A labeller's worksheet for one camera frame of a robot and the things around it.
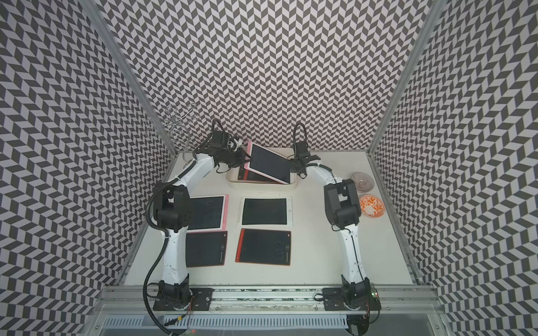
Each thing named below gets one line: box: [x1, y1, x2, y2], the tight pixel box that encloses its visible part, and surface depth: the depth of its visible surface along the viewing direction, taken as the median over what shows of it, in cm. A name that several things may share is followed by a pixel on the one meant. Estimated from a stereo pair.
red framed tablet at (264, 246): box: [235, 228, 292, 266], surface depth 86 cm
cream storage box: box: [225, 147, 298, 192], surface depth 107 cm
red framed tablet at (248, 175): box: [237, 165, 281, 184], surface depth 109 cm
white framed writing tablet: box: [237, 196, 294, 228], surface depth 98 cm
